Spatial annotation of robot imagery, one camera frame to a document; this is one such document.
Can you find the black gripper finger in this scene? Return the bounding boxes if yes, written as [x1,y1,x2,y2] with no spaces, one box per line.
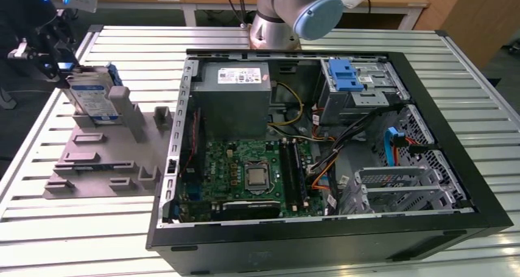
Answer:
[7,38,62,82]
[53,10,81,66]

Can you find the hard disk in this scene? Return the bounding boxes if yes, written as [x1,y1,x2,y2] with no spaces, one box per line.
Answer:
[57,62,125,126]

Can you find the grey stand foot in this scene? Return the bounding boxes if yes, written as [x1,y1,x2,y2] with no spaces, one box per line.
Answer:
[0,86,18,110]

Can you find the grey parts rack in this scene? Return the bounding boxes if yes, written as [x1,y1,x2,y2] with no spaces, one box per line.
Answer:
[43,86,177,200]

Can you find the grey power supply unit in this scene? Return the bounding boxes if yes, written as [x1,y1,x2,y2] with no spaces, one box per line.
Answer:
[191,61,274,141]

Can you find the green motherboard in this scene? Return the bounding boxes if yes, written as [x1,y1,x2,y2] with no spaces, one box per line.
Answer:
[178,139,326,223]

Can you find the silver CPU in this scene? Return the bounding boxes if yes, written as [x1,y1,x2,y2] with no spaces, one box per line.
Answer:
[246,168,270,189]

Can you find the blue drive latch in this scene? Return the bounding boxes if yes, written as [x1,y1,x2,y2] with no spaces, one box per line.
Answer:
[329,58,366,92]

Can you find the black graphics card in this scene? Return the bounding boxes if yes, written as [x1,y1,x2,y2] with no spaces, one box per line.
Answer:
[211,200,282,220]

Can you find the black RAM stick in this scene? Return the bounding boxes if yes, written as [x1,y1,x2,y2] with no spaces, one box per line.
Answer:
[291,138,313,208]
[281,138,301,211]

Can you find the silver optical drive cage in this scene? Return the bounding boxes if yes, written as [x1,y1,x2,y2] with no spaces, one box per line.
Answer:
[317,57,411,125]

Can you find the black PC case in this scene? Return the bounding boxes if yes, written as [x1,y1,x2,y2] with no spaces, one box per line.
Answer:
[146,48,514,275]

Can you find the brown wooden cabinet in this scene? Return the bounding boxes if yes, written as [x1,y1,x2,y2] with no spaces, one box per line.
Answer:
[414,0,520,69]

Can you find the black chair base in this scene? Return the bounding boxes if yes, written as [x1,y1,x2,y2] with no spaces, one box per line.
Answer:
[502,38,520,56]

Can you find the yellow power wires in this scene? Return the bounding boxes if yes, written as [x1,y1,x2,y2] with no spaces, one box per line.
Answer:
[267,82,306,127]

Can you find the black cable bundle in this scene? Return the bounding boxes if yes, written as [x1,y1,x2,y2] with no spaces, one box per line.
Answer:
[309,111,379,180]

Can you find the orange wire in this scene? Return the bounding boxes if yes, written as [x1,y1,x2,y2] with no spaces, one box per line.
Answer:
[311,155,341,190]

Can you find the blue data wire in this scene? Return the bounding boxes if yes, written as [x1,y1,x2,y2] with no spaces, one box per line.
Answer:
[385,127,403,167]

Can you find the black power connector red wires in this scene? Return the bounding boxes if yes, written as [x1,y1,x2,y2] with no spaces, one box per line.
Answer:
[401,138,433,155]

